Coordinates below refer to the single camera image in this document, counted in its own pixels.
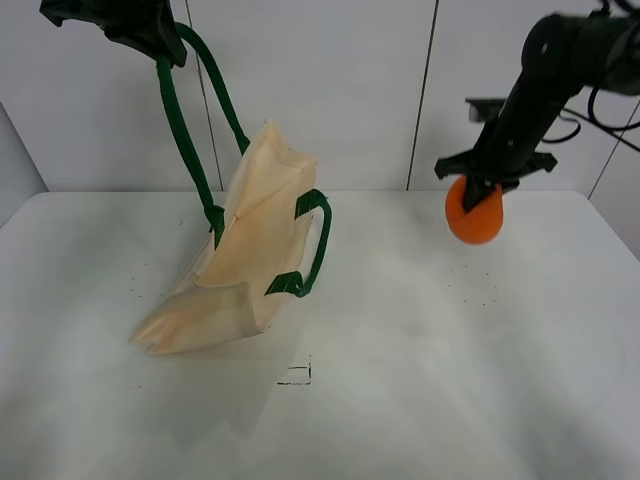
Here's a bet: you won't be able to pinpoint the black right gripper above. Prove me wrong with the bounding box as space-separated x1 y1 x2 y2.
434 107 557 211

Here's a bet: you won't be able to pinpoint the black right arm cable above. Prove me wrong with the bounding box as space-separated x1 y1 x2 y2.
559 84 640 151

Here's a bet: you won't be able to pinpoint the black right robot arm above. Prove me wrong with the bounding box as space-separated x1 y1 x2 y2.
435 10 639 212

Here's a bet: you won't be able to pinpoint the white linen bag green handles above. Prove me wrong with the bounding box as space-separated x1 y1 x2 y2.
130 24 332 355

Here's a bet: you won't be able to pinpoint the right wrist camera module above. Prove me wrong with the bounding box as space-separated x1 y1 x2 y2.
465 97 506 123

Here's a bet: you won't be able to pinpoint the orange with stem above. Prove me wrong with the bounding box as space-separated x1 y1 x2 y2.
445 176 504 245

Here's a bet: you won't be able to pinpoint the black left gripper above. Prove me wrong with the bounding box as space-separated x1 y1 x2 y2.
39 0 187 67

